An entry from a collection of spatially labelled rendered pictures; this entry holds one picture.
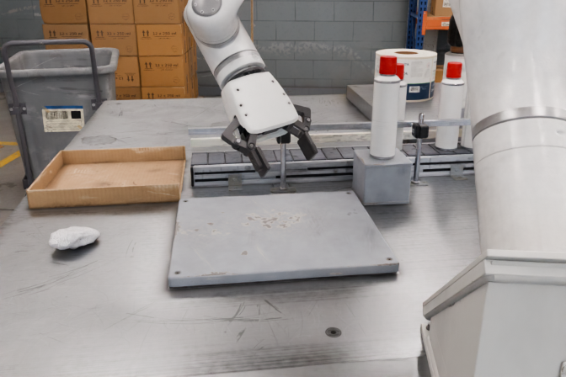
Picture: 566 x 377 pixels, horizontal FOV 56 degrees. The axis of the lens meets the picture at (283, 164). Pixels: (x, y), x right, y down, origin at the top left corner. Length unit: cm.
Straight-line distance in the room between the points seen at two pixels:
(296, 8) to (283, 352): 518
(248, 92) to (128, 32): 370
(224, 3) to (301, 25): 492
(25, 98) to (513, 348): 292
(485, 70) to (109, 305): 60
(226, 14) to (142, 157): 63
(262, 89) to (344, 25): 490
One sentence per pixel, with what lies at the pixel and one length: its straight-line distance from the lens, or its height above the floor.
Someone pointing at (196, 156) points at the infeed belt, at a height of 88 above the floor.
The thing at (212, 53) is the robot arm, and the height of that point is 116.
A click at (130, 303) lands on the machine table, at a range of 83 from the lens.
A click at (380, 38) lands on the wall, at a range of 579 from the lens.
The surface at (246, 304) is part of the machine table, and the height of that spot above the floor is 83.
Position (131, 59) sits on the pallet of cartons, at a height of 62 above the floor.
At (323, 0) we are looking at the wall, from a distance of 573.
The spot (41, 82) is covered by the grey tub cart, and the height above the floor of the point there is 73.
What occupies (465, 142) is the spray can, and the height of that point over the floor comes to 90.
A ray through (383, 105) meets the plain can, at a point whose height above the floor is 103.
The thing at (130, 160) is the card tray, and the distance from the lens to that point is 139.
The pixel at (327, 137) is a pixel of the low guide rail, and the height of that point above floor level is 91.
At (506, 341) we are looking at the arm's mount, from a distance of 52.
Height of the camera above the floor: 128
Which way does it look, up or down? 20 degrees down
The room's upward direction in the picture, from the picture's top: straight up
